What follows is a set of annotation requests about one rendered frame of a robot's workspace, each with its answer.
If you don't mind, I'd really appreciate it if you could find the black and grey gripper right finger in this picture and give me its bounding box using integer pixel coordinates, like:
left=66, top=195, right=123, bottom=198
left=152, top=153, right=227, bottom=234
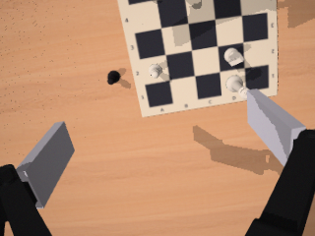
left=245, top=88, right=315, bottom=236

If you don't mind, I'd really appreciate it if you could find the black and cream chessboard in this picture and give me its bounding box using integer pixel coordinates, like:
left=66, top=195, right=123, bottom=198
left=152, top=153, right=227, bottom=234
left=117, top=0, right=278, bottom=117

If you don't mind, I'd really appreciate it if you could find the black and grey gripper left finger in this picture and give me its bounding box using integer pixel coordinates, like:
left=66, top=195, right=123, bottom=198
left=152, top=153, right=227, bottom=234
left=0, top=121, right=75, bottom=236

